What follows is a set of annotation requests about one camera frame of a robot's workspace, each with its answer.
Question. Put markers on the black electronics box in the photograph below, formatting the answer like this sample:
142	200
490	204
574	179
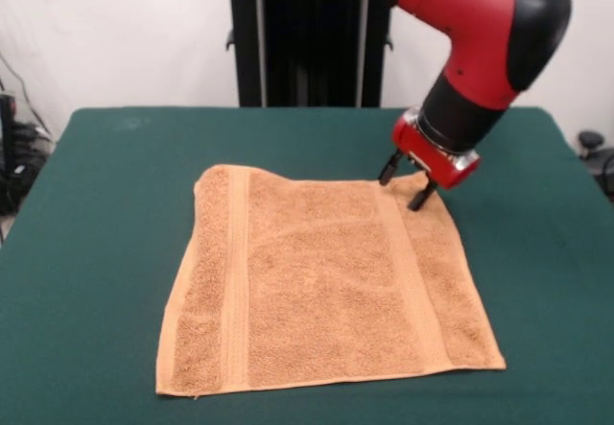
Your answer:
7	156

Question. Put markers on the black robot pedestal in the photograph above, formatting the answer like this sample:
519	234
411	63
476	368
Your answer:
312	51

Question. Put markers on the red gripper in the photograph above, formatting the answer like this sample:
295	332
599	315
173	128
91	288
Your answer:
427	156

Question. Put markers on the orange terry towel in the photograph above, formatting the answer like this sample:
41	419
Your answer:
326	281

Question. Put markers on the black round knob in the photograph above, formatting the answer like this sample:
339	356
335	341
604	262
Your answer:
591	138

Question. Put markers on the dark green table cloth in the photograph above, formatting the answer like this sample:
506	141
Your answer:
96	252

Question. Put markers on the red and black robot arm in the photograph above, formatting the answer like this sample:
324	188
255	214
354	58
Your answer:
479	36

